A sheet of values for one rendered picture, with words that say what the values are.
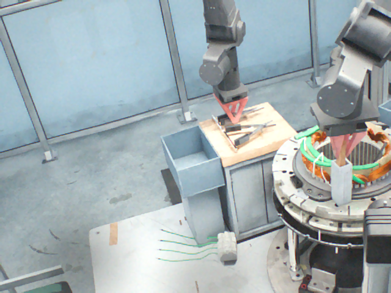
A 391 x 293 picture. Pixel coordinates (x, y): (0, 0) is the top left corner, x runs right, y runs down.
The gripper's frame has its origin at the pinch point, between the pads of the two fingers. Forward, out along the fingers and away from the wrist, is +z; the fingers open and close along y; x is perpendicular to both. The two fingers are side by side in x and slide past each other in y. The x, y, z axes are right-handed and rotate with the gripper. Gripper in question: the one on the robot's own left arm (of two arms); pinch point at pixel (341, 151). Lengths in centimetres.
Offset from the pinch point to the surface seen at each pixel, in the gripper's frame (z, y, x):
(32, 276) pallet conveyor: 47, -75, 22
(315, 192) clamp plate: 11.0, -3.7, 1.9
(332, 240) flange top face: 18.5, -1.9, -4.4
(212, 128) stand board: 18.5, -19.9, 37.7
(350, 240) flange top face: 18.2, 1.6, -5.5
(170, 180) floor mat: 135, -40, 151
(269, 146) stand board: 17.6, -7.7, 25.7
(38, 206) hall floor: 140, -123, 152
